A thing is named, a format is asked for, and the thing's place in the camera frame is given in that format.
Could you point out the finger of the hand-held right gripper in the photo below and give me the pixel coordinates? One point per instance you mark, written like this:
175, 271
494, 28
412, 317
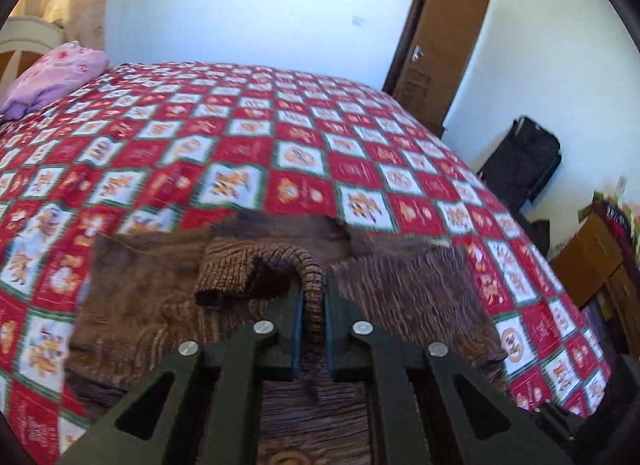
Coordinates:
562, 422

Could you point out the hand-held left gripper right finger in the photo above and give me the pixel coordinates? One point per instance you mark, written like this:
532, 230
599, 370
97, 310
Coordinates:
327, 317

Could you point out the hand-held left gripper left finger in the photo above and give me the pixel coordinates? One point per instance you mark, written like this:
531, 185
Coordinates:
298, 317

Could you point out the brown knit sweater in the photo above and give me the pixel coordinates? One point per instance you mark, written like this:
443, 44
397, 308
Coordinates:
400, 305

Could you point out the wooden dresser with clutter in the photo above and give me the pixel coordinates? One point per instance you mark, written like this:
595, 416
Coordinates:
587, 260

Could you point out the red patchwork printed bedspread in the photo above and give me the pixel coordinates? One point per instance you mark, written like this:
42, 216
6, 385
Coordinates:
300, 145

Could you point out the small dark bag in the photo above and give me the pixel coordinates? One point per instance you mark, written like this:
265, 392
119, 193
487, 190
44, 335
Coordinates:
537, 235

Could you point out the red and black bag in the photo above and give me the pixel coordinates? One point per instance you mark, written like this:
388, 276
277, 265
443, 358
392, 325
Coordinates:
620, 225

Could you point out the black suitcase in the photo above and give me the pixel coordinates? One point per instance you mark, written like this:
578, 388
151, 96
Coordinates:
522, 162

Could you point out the brown wooden door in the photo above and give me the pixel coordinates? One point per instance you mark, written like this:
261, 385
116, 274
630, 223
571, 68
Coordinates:
445, 40

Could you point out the pink floral pillow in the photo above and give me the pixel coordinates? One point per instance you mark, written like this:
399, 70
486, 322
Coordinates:
55, 75

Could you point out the beige patterned curtain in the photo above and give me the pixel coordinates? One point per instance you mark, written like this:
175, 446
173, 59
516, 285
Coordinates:
75, 5

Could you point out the cream bed headboard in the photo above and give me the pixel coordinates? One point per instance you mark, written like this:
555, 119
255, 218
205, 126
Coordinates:
27, 37

